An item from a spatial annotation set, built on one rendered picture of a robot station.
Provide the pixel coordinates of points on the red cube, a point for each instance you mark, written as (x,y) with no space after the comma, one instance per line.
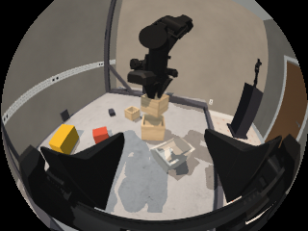
(100,134)

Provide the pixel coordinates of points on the yellow rectangular block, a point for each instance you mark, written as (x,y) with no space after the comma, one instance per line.
(64,139)

